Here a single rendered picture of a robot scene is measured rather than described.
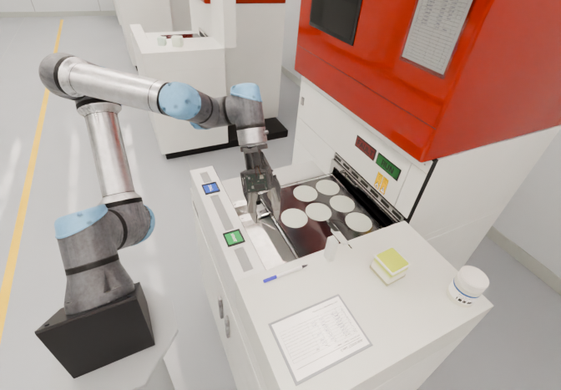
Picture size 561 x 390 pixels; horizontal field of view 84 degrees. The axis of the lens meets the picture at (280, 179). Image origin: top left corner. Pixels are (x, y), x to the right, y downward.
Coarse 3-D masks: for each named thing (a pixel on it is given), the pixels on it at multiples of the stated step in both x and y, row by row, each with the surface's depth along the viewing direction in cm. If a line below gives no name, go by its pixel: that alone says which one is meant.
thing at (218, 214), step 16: (192, 176) 122; (208, 176) 123; (224, 192) 116; (208, 208) 109; (224, 208) 110; (208, 224) 110; (224, 224) 104; (240, 224) 104; (224, 240) 98; (224, 256) 95; (240, 256) 94; (256, 256) 94; (224, 272) 102; (240, 272) 89; (256, 272) 90
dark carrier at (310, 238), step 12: (312, 180) 135; (336, 180) 136; (288, 192) 128; (288, 204) 122; (300, 204) 123; (324, 204) 124; (336, 216) 119; (288, 228) 112; (300, 228) 112; (312, 228) 113; (324, 228) 113; (348, 228) 114; (372, 228) 115; (300, 240) 108; (312, 240) 109; (324, 240) 109; (348, 240) 110; (300, 252) 104; (312, 252) 104
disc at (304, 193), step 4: (296, 188) 130; (300, 188) 130; (304, 188) 130; (308, 188) 131; (312, 188) 131; (296, 192) 128; (300, 192) 128; (304, 192) 128; (308, 192) 129; (312, 192) 129; (316, 192) 129; (296, 196) 126; (300, 196) 126; (304, 196) 126; (308, 196) 127; (312, 196) 127; (316, 196) 127; (304, 200) 124; (308, 200) 125
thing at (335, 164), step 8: (336, 160) 141; (336, 168) 140; (344, 168) 136; (336, 176) 143; (352, 176) 132; (344, 184) 139; (352, 184) 132; (360, 184) 128; (352, 192) 135; (368, 192) 125; (360, 200) 131; (376, 200) 121; (368, 208) 128; (384, 208) 118; (376, 216) 124; (384, 216) 118; (392, 216) 115; (384, 224) 121; (392, 224) 115
